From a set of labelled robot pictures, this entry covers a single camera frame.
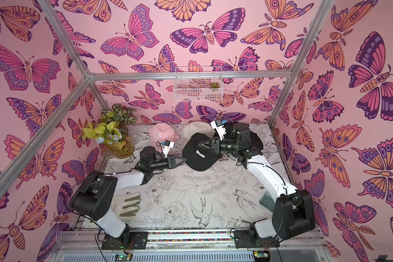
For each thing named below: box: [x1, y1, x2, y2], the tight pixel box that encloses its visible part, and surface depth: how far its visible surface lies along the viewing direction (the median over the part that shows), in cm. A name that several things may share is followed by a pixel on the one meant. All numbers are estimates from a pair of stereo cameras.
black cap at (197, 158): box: [182, 132, 223, 172], surface depth 86 cm
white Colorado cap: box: [182, 121, 217, 145], surface depth 108 cm
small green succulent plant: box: [208, 81, 220, 89], surface depth 94 cm
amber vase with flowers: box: [82, 103, 138, 159], surface depth 97 cm
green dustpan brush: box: [259, 190, 276, 213], surface depth 86 cm
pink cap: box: [148, 122, 181, 153], surface depth 107 cm
